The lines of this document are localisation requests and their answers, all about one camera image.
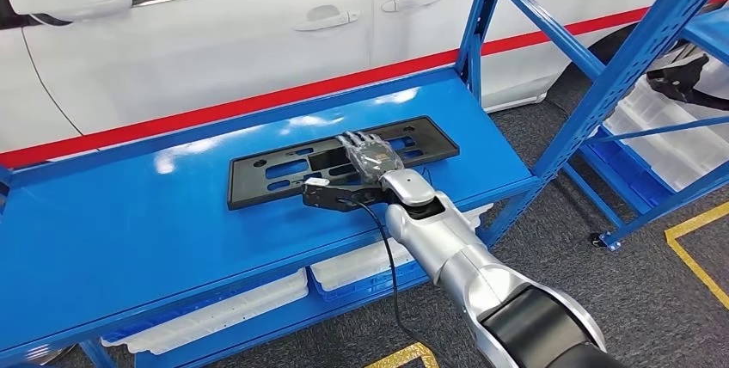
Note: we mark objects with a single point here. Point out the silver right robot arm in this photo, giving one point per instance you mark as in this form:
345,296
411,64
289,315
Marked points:
455,251

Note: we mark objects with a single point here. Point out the blue wheeled shelf rack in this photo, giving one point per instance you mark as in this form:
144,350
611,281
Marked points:
609,172

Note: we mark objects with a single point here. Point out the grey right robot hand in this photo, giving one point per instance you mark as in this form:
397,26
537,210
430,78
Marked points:
370,157

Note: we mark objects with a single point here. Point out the black car part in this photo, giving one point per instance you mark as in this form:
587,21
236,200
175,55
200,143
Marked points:
678,83

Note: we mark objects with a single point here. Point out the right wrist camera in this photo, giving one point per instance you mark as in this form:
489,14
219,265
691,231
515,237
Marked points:
324,197

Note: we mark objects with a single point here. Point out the black plastic plate frame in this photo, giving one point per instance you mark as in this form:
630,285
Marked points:
250,183

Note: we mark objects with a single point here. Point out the white car with red stripe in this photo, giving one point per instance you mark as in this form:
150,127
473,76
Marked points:
199,69

